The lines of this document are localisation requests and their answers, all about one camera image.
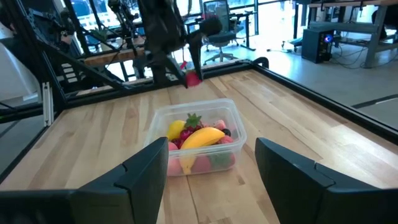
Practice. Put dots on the clear plastic tupperware container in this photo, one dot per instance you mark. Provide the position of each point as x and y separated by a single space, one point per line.
239 146

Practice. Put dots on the silver aluminium extrusion piece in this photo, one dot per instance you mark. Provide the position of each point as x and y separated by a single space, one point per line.
47 104

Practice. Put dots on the dark plastic cherry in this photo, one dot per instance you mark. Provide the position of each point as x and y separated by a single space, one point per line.
227 132

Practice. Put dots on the yellow plastic lemon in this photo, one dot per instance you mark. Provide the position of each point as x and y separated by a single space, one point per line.
175 129

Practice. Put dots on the pink plastic peach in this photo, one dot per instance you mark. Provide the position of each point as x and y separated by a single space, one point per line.
201 164
173 165
232 158

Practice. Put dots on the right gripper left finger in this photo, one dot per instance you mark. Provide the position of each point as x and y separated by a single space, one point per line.
124 199

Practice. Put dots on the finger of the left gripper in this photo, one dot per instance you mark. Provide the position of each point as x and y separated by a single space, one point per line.
177 70
196 53

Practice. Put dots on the wooden top workbench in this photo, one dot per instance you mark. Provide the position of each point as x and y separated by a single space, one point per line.
342 28

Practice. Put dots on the white board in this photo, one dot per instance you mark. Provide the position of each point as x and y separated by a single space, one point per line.
15 77

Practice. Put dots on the black computer tower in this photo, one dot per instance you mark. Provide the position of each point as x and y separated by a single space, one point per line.
317 46

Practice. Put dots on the small pink fruit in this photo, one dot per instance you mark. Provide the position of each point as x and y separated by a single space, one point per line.
220 124

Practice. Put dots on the black office chair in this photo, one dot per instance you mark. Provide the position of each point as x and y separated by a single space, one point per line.
222 39

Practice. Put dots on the wooden background table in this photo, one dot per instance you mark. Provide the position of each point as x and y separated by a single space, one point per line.
105 59

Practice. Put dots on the yellow plastic banana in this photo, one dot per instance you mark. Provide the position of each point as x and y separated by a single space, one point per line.
202 138

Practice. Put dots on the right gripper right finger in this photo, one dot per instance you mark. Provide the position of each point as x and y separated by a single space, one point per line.
311 199

